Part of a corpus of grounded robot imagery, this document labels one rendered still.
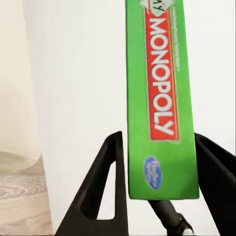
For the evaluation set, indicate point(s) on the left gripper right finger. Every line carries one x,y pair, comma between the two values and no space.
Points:
217,182

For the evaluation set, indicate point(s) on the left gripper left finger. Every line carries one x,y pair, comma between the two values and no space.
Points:
81,217

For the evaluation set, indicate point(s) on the board game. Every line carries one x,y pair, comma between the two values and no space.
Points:
161,150

